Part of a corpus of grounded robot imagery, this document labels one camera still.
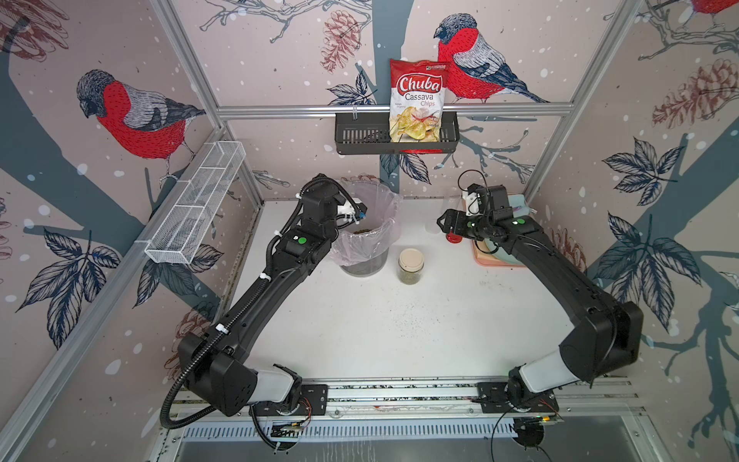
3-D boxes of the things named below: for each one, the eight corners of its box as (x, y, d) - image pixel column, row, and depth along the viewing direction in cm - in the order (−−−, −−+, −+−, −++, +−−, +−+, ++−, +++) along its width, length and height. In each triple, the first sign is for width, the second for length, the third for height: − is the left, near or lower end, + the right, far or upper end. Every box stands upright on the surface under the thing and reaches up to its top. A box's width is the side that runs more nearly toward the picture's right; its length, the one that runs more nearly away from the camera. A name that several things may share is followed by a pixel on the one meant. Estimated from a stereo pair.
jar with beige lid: (398, 284, 97) (400, 267, 88) (397, 265, 102) (399, 248, 93) (421, 284, 97) (425, 267, 88) (419, 265, 102) (422, 248, 93)
